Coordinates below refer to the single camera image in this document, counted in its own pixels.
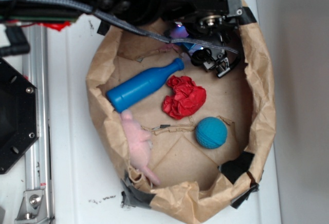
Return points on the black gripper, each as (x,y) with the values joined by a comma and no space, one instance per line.
(211,24)

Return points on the blue block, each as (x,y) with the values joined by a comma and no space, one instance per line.
(190,48)

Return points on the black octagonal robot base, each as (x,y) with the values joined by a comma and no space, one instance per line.
(18,116)

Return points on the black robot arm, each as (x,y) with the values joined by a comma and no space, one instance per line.
(142,17)

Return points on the crumpled red paper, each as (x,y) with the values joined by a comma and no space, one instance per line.
(186,100)

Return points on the blue golf ball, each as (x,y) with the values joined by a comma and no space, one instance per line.
(211,133)

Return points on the blue toy bottle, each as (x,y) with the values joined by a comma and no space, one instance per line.
(142,85)

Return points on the brown paper bag tray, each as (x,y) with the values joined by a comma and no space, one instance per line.
(196,182)

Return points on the pink plush toy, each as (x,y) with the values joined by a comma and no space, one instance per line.
(139,141)

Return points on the aluminium extrusion rail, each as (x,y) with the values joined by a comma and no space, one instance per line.
(37,121)

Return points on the metal corner bracket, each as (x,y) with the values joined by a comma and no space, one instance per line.
(33,208)

